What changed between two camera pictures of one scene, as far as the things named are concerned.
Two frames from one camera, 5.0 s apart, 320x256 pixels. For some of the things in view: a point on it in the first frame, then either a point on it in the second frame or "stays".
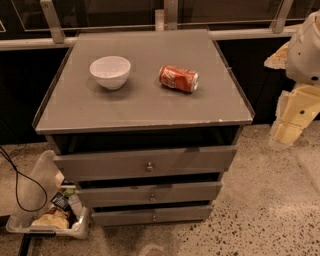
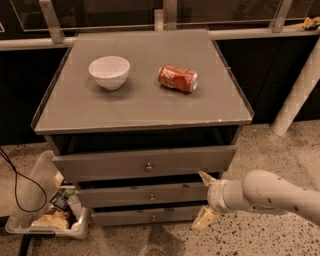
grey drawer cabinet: [144, 153] stays
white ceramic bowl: [111, 72] stays
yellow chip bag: [55, 217] stays
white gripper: [305, 55] → [216, 196]
